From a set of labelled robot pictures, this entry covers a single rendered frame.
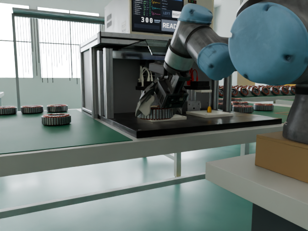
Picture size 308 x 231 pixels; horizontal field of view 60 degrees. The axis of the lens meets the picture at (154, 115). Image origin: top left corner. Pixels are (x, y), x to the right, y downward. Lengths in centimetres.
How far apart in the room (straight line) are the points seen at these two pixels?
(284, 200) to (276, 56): 22
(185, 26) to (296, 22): 29
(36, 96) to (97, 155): 666
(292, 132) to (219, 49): 21
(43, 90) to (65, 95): 55
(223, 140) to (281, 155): 41
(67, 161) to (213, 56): 45
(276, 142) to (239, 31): 23
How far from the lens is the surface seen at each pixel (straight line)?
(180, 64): 68
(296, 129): 55
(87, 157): 74
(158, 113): 80
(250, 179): 52
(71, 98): 746
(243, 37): 45
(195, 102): 132
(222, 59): 56
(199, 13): 64
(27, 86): 736
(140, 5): 122
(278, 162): 57
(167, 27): 126
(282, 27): 41
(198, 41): 60
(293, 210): 48
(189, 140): 86
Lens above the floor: 92
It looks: 7 degrees down
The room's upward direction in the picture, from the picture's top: straight up
